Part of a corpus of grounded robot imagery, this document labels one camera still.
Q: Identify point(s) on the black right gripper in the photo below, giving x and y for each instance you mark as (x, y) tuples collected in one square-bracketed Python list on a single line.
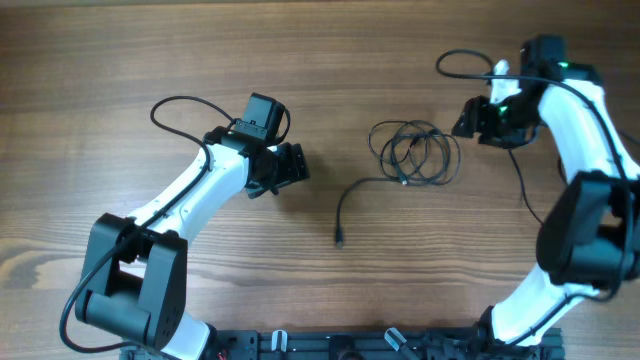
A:
[(473, 117)]

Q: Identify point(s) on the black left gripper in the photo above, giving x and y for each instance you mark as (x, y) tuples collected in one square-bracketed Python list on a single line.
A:
[(294, 168)]

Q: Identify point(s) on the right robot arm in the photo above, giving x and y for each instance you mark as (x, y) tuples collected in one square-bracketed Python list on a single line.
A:
[(588, 245)]

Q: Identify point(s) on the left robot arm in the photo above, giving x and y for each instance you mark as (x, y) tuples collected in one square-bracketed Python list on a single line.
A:
[(131, 296)]

